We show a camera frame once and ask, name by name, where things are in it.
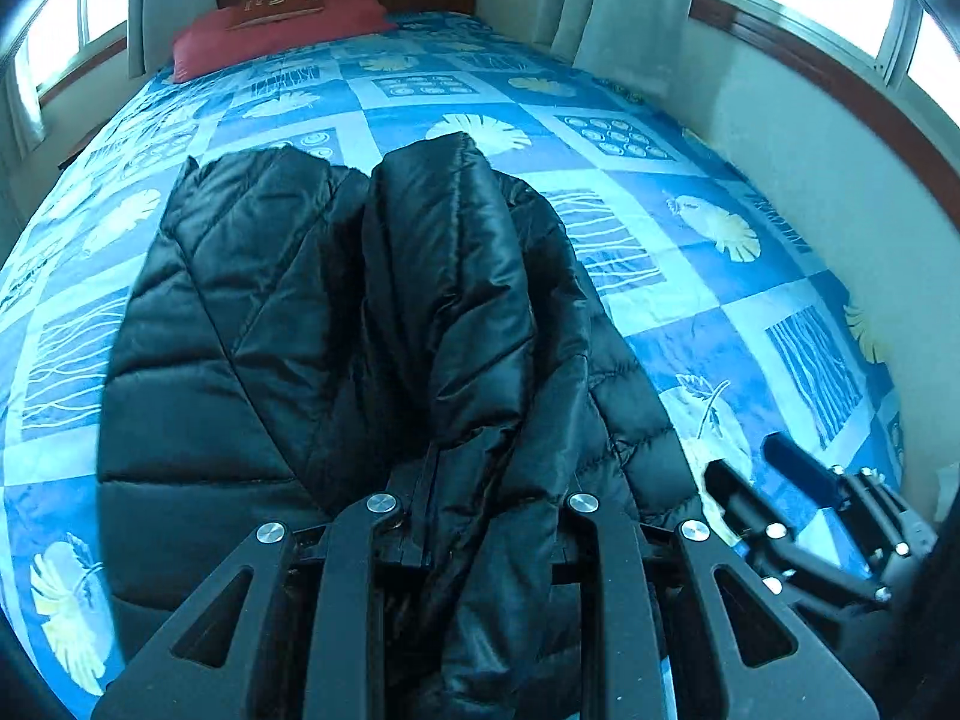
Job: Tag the left window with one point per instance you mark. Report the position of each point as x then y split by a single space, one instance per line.
67 30

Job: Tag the grey curtain by wardrobe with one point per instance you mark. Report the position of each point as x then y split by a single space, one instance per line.
22 122

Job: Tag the red pillow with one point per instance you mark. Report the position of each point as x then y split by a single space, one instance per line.
209 44

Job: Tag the blue patterned bed sheet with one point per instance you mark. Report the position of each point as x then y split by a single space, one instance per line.
741 327

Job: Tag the window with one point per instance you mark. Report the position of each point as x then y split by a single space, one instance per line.
67 30
892 63

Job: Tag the small dark red cushion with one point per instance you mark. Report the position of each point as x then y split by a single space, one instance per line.
261 12

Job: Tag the right window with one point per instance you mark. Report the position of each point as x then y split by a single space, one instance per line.
892 63

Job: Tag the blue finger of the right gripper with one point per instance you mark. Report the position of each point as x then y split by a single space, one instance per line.
823 485
745 512

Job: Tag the grey curtain right of bed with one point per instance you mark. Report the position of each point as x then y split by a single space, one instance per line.
631 42

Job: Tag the black quilted puffer jacket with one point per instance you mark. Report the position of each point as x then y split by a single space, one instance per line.
303 335

